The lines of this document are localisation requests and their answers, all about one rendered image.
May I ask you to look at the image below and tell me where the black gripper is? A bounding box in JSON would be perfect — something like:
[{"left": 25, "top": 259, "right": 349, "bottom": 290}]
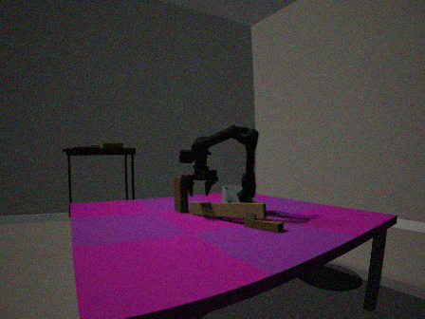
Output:
[{"left": 180, "top": 163, "right": 218, "bottom": 197}]

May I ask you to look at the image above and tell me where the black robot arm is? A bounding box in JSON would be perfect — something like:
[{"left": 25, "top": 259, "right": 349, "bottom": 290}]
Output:
[{"left": 179, "top": 125, "right": 259, "bottom": 203}]

